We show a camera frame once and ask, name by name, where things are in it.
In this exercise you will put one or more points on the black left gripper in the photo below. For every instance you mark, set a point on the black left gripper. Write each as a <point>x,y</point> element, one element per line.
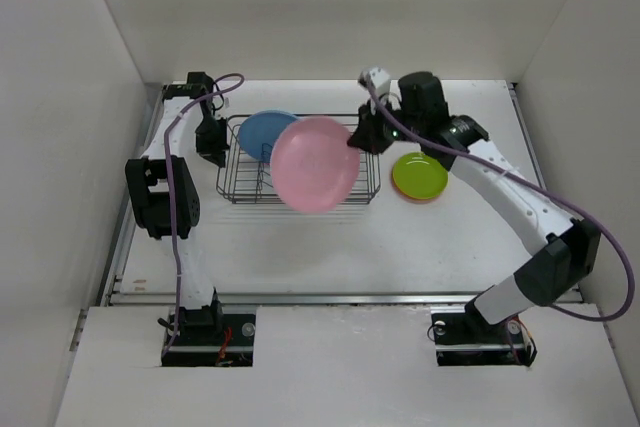
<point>215,152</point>

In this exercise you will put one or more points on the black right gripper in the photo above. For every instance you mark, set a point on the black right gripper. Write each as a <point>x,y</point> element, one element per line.
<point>365,137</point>

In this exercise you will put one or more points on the blue plate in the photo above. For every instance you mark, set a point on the blue plate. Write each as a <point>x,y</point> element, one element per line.
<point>258,134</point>

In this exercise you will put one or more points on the green plate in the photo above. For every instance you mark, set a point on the green plate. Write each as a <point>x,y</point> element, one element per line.
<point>417,164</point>

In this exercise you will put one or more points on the orange plate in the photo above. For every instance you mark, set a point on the orange plate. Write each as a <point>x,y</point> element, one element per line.
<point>417,201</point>

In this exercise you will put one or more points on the pink plate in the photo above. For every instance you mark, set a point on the pink plate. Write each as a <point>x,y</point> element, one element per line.
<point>312,168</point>

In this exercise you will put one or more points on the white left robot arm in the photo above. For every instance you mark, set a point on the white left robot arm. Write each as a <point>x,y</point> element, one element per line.
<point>162,191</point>

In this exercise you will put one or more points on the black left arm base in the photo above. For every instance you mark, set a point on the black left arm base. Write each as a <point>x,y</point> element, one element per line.
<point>211,336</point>

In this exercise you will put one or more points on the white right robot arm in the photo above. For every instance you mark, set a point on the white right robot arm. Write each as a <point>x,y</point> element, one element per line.
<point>562,243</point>

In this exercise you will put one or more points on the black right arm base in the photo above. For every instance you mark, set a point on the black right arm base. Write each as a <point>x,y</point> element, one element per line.
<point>460,340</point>

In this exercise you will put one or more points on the white foam board panel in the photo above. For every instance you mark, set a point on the white foam board panel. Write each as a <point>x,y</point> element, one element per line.
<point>331,366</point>

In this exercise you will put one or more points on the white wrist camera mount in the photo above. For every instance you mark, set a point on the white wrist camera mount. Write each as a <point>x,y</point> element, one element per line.
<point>376,79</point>

